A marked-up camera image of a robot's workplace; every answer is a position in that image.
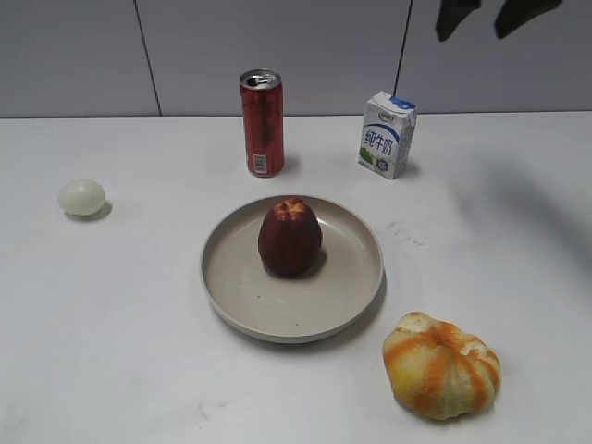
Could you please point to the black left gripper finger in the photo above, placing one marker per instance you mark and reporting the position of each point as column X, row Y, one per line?
column 451, row 14

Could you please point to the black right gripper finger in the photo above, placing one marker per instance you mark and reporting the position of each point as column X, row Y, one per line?
column 515, row 13

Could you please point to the dark red apple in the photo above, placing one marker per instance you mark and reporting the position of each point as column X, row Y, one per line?
column 290, row 238

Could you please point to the beige round plate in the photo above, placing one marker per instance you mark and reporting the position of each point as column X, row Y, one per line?
column 347, row 282

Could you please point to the white blue milk carton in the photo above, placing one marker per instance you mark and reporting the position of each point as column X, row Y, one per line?
column 387, row 134

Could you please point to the red soda can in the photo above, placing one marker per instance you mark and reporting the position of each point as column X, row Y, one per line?
column 261, row 93

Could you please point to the orange yellow peeled orange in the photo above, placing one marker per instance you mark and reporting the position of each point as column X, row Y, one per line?
column 438, row 371

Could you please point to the white egg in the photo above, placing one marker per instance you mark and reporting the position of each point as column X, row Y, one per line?
column 81, row 197

